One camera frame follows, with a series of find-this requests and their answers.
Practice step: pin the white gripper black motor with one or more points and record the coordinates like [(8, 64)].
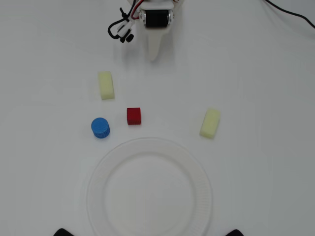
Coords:
[(156, 19)]

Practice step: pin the pale yellow sponge block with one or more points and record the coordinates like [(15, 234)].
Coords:
[(210, 123), (106, 85)]

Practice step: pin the white paper plate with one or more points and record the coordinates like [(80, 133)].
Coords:
[(149, 189)]

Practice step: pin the blue perforated cylinder block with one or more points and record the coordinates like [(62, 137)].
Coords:
[(100, 127)]

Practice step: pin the small wrist camera white mount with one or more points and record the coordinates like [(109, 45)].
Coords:
[(126, 30)]

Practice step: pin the black stand foot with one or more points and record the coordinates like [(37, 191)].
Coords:
[(235, 232), (62, 232)]

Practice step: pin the red perforated cube block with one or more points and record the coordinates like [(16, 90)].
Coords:
[(133, 116)]

